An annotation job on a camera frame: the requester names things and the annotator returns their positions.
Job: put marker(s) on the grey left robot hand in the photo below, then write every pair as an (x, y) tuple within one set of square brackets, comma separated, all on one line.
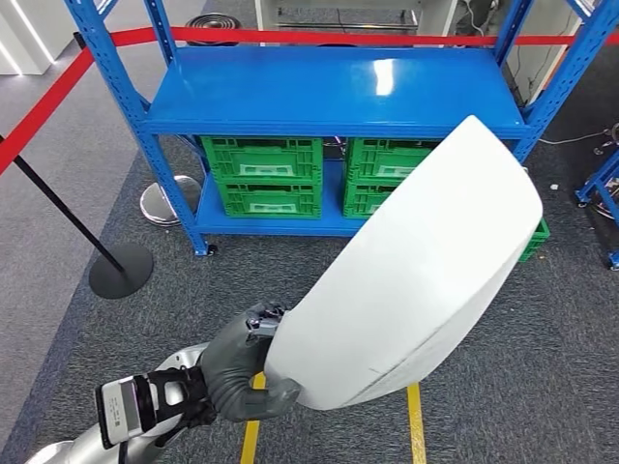
[(232, 371)]

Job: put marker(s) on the white curved body panel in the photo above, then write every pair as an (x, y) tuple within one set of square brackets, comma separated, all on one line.
[(411, 275)]

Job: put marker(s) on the chrome round base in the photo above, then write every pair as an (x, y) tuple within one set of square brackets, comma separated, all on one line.
[(159, 205)]

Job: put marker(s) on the red barrier belt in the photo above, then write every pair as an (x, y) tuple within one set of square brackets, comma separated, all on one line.
[(290, 35)]

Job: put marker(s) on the black round stool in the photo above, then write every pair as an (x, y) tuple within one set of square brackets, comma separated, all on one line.
[(213, 22)]

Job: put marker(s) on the white board panel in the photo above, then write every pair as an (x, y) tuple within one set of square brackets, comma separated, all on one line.
[(546, 32)]

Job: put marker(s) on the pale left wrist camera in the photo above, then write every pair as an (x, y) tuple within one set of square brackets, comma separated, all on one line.
[(121, 410)]

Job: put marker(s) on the black stanchion post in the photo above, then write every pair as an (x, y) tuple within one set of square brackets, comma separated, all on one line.
[(121, 272)]

